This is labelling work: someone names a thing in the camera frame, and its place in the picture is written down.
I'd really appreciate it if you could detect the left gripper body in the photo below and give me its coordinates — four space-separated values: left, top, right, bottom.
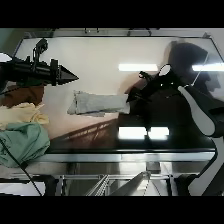
49 58 63 87

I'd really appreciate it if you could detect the grey shirt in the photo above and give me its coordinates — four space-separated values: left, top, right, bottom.
66 90 132 118

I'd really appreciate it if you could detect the brown garment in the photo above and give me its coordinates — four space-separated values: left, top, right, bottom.
2 84 46 108

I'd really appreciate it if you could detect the cream garment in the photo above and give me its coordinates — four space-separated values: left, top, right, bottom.
0 102 51 131

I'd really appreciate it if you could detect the light green garment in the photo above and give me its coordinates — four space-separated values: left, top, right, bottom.
0 121 52 168

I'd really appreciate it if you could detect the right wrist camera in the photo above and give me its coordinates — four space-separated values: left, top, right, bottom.
138 70 154 82

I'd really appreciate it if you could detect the black cable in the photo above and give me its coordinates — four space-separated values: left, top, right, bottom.
0 137 44 197

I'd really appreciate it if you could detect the silver frame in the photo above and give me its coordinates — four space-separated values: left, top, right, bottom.
0 151 218 197

